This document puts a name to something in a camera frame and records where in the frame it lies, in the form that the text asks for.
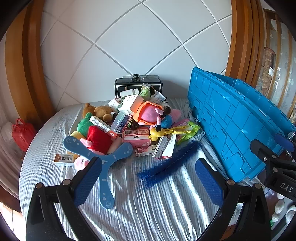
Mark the white bag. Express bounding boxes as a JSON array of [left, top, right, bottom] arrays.
[[0, 122, 14, 144]]

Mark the blue boomerang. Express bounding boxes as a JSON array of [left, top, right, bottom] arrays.
[[63, 136, 133, 209]]

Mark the small light green plush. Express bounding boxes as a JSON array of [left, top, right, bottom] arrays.
[[140, 83, 152, 98]]

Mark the green wet wipes pack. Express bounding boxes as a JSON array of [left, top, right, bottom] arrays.
[[171, 122, 201, 145]]

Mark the white orange medicine box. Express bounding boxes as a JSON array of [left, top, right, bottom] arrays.
[[52, 153, 80, 167]]

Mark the white fluffy object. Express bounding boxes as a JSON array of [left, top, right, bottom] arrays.
[[270, 192, 296, 223]]

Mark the red handbag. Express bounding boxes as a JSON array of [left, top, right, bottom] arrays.
[[11, 118, 37, 152]]

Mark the white red medicine box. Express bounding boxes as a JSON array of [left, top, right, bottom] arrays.
[[89, 116, 118, 139], [162, 133, 178, 159]]

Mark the blue pig plush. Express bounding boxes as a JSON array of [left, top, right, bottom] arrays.
[[159, 109, 182, 129]]

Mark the red dress pig plush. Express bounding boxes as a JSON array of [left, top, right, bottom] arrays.
[[74, 125, 123, 171]]

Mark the wooden frame post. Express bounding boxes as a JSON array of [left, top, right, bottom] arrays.
[[5, 0, 57, 130]]

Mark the large white carton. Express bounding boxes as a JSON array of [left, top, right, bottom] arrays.
[[118, 94, 145, 115]]

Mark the yellow duck plush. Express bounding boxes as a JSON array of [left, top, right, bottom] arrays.
[[69, 130, 85, 142]]

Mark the wooden furniture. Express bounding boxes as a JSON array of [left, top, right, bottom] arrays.
[[225, 0, 266, 88]]

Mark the grey striped cloth desktop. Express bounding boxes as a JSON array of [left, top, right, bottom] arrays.
[[19, 97, 266, 241]]

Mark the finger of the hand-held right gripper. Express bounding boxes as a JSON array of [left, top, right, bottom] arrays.
[[250, 138, 281, 171], [275, 133, 296, 153]]

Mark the pink orange plush toy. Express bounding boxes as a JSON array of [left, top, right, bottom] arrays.
[[134, 101, 170, 130]]

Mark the blue plastic crate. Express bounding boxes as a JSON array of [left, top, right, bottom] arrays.
[[187, 67, 296, 183]]

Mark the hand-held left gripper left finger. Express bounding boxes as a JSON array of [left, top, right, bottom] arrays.
[[26, 157, 109, 241]]

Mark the clear plastic box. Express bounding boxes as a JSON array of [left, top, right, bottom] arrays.
[[110, 111, 133, 134]]

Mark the brown teddy bear plush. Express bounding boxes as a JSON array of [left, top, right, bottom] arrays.
[[83, 103, 116, 122]]

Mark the pink tissue pack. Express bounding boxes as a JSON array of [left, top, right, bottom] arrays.
[[171, 119, 191, 127], [122, 127, 152, 149]]

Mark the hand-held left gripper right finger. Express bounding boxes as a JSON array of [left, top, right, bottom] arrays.
[[195, 158, 271, 241]]

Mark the black gift box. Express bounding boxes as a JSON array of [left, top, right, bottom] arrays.
[[114, 74, 163, 100]]

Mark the pink white medicine box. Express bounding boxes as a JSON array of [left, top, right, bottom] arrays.
[[134, 145, 160, 157]]

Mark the patterned floral curtain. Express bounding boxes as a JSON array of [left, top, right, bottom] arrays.
[[254, 9, 296, 116]]

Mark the small white medicine box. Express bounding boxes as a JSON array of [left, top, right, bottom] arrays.
[[120, 89, 137, 98], [149, 90, 167, 105], [108, 98, 123, 109]]

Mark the green frog plush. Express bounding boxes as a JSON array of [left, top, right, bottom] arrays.
[[77, 112, 95, 139]]

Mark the white pleated curtain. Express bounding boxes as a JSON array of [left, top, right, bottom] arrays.
[[0, 58, 30, 186]]

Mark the yellow duck mold clip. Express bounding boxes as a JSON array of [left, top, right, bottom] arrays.
[[149, 125, 192, 141]]

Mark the white grey medicine box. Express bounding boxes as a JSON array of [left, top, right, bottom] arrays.
[[153, 136, 170, 159]]

